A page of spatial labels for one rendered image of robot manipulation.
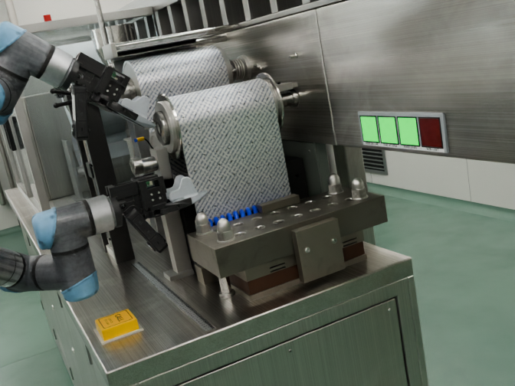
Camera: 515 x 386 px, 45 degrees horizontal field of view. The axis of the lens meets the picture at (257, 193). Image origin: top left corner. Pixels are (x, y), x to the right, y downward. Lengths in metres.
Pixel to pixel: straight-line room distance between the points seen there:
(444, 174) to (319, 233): 3.59
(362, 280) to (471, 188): 3.39
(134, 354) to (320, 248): 0.42
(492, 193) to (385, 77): 3.35
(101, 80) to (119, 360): 0.57
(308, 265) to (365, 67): 0.41
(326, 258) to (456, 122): 0.39
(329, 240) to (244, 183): 0.25
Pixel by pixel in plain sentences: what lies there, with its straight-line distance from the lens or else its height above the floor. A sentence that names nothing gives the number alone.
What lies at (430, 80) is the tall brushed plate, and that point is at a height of 1.28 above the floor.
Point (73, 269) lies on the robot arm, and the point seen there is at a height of 1.03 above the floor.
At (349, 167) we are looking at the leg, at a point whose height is 1.03.
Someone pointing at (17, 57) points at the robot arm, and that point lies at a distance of 1.33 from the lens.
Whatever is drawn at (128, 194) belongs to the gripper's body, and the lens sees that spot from 1.31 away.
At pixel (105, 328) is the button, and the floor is 0.92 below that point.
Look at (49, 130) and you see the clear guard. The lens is 2.33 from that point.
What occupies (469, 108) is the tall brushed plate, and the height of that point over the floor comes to 1.23.
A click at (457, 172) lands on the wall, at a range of 4.70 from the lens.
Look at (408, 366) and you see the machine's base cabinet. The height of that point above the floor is 0.66.
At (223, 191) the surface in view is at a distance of 1.39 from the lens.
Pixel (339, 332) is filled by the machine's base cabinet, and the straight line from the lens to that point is 1.30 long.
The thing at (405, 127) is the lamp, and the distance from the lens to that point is 1.18.
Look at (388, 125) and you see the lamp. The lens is 1.22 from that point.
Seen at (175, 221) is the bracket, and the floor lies 1.03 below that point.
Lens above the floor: 1.38
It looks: 13 degrees down
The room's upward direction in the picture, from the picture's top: 11 degrees counter-clockwise
